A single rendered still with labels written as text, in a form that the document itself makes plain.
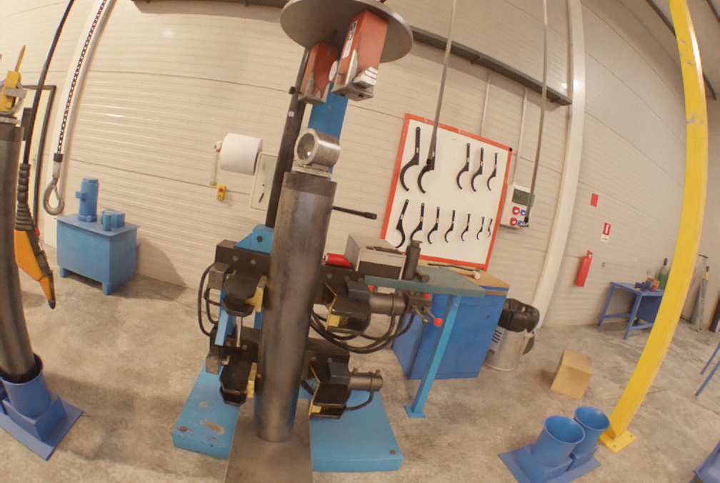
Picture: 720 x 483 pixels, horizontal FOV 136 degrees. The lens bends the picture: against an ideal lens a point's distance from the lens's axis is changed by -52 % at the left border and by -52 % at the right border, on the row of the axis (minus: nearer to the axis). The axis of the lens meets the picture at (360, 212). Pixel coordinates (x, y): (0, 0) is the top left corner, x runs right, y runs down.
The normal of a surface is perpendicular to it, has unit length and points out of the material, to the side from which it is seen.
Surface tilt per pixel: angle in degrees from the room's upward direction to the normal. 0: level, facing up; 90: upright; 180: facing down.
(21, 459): 0
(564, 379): 90
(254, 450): 0
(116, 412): 0
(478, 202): 90
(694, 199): 90
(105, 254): 90
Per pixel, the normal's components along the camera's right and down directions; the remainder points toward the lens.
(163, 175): 0.17, 0.11
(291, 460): 0.21, -0.98
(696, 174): -0.96, -0.18
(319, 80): 0.52, 0.18
